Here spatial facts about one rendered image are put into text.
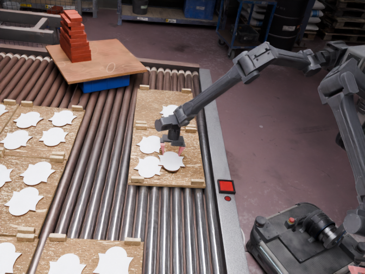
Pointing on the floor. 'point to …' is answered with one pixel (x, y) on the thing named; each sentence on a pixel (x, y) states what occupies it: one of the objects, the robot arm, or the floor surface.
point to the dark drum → (283, 23)
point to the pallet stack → (342, 20)
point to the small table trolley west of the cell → (224, 38)
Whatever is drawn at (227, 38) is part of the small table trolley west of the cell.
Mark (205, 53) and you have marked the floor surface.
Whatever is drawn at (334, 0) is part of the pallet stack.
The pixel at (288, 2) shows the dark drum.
